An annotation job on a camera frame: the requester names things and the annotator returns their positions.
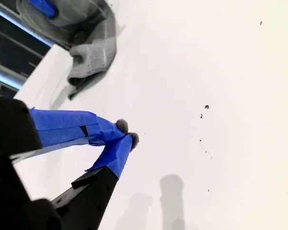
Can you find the pale metal bar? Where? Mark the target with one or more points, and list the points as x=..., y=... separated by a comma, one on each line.
x=19, y=25
x=4, y=77

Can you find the grey striped towel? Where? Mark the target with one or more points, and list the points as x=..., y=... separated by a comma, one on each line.
x=93, y=57

